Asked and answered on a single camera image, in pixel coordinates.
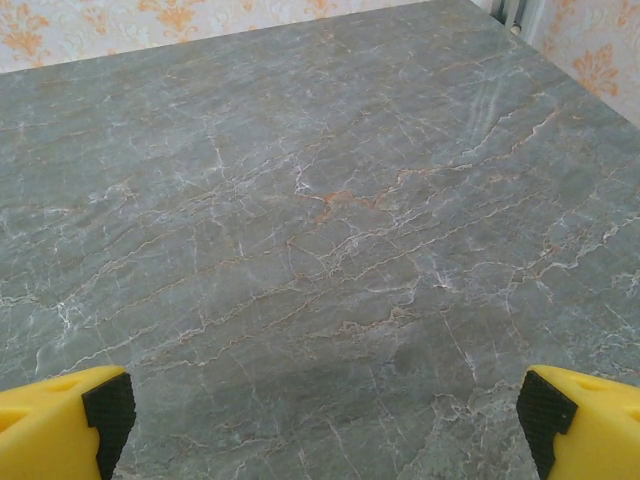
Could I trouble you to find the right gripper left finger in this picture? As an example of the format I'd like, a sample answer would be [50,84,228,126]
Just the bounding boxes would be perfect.
[0,364,137,480]

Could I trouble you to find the right aluminium frame post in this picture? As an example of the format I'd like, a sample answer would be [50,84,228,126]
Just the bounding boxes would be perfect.
[492,0,544,37]

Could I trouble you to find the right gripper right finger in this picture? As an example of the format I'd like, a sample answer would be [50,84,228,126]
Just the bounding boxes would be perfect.
[516,364,640,480]

